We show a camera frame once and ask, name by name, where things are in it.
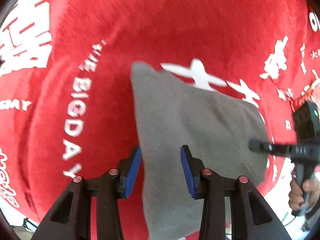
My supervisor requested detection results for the grey sweater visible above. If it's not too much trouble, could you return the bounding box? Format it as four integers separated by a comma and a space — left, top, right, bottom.
131, 62, 268, 239

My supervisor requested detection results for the person's right hand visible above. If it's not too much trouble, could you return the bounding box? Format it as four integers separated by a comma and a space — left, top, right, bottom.
289, 174, 319, 211

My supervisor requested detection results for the red blanket with white print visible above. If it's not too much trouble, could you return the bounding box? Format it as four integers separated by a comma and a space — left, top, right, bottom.
1, 0, 319, 239

